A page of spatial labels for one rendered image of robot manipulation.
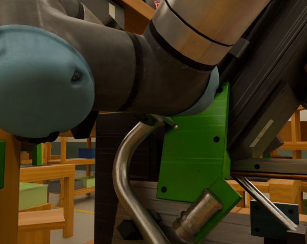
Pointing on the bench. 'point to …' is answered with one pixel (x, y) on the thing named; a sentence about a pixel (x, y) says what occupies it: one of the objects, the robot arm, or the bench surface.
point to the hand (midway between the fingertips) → (153, 117)
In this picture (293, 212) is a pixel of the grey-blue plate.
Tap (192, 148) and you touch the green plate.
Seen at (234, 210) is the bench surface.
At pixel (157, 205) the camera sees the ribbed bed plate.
